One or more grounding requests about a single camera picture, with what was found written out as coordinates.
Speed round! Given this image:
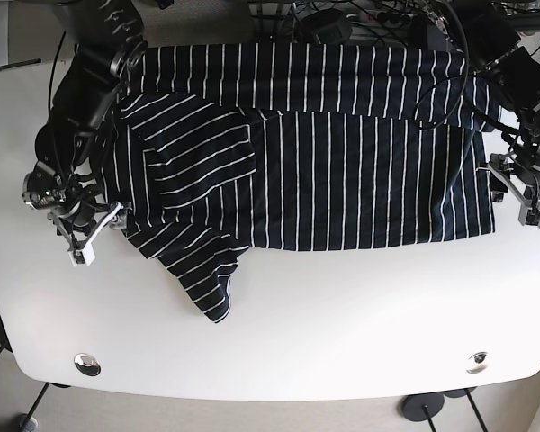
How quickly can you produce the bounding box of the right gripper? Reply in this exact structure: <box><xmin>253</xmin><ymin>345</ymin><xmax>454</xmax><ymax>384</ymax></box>
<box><xmin>22</xmin><ymin>161</ymin><xmax>132</xmax><ymax>243</ymax></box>

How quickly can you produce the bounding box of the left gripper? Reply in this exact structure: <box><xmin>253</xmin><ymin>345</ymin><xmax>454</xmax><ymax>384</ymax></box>
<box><xmin>479</xmin><ymin>128</ymin><xmax>540</xmax><ymax>212</ymax></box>

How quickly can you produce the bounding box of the navy white striped T-shirt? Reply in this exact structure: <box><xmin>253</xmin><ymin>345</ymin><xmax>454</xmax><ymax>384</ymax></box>
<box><xmin>102</xmin><ymin>42</ymin><xmax>500</xmax><ymax>322</ymax></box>

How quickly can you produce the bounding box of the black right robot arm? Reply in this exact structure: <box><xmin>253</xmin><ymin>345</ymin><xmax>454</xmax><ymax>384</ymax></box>
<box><xmin>22</xmin><ymin>1</ymin><xmax>148</xmax><ymax>242</ymax></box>

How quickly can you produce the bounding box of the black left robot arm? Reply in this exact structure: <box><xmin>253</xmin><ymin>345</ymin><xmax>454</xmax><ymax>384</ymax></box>
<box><xmin>420</xmin><ymin>1</ymin><xmax>540</xmax><ymax>226</ymax></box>

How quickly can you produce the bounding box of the left chrome table grommet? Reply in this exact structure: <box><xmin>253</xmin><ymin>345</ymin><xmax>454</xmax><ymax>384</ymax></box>
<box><xmin>74</xmin><ymin>353</ymin><xmax>102</xmax><ymax>377</ymax></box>

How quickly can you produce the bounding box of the chrome table grommet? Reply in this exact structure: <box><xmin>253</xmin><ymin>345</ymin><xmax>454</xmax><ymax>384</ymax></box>
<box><xmin>74</xmin><ymin>353</ymin><xmax>102</xmax><ymax>377</ymax></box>
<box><xmin>464</xmin><ymin>351</ymin><xmax>489</xmax><ymax>374</ymax></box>

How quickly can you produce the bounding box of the right chrome table grommet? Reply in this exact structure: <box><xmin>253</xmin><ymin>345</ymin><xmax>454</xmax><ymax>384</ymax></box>
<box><xmin>464</xmin><ymin>351</ymin><xmax>489</xmax><ymax>374</ymax></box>

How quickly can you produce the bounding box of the black power adapter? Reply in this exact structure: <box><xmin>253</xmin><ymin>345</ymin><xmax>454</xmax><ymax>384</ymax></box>
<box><xmin>294</xmin><ymin>8</ymin><xmax>352</xmax><ymax>44</ymax></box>

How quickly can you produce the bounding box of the black round stand base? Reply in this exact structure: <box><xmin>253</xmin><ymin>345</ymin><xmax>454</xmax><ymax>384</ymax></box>
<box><xmin>400</xmin><ymin>392</ymin><xmax>445</xmax><ymax>422</ymax></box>

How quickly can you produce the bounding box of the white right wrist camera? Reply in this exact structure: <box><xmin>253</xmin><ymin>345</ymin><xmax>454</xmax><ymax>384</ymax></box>
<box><xmin>68</xmin><ymin>245</ymin><xmax>95</xmax><ymax>266</ymax></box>

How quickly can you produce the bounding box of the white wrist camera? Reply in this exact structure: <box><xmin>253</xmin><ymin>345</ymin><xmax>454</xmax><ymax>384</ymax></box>
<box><xmin>518</xmin><ymin>205</ymin><xmax>540</xmax><ymax>228</ymax></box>
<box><xmin>68</xmin><ymin>245</ymin><xmax>95</xmax><ymax>266</ymax></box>

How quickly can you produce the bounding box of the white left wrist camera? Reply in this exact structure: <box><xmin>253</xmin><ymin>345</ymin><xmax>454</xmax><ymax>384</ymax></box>
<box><xmin>518</xmin><ymin>205</ymin><xmax>540</xmax><ymax>228</ymax></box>

